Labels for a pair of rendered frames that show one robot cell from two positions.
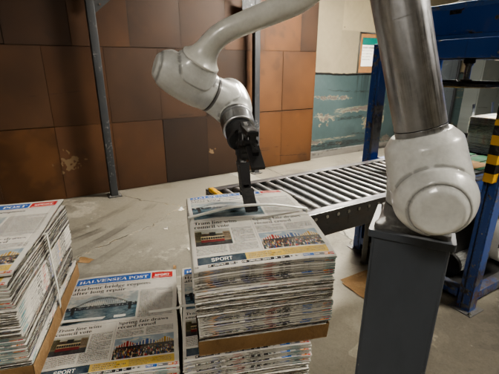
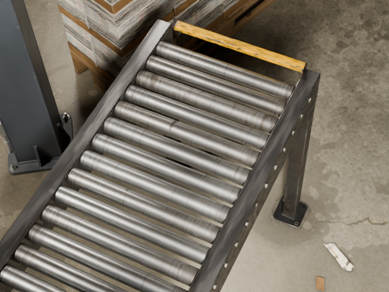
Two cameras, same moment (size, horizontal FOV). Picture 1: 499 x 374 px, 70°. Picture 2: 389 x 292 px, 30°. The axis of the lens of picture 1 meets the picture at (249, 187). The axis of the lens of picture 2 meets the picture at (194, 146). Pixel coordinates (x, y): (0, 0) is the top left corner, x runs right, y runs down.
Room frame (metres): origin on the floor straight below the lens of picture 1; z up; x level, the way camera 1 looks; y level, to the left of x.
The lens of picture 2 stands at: (2.74, -0.82, 2.46)
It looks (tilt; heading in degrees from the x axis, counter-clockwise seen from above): 55 degrees down; 149
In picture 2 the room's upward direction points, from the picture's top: 4 degrees counter-clockwise
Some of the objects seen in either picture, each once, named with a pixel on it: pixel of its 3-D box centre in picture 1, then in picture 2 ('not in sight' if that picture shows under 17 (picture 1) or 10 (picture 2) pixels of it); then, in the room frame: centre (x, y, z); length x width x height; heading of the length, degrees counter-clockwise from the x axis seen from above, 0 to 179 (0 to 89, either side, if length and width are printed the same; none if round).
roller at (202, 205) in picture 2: (320, 191); (154, 186); (1.78, -0.38, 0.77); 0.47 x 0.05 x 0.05; 30
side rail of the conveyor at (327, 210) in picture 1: (373, 208); (54, 194); (1.62, -0.61, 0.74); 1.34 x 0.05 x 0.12; 120
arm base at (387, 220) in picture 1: (414, 210); not in sight; (0.91, -0.46, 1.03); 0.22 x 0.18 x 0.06; 154
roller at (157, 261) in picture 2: (347, 185); (118, 244); (1.88, -0.55, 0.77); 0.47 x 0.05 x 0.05; 30
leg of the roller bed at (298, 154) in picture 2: not in sight; (297, 163); (1.75, 0.19, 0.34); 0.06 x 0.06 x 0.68; 30
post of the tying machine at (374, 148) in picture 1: (370, 155); not in sight; (2.58, -0.90, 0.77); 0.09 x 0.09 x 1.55; 30
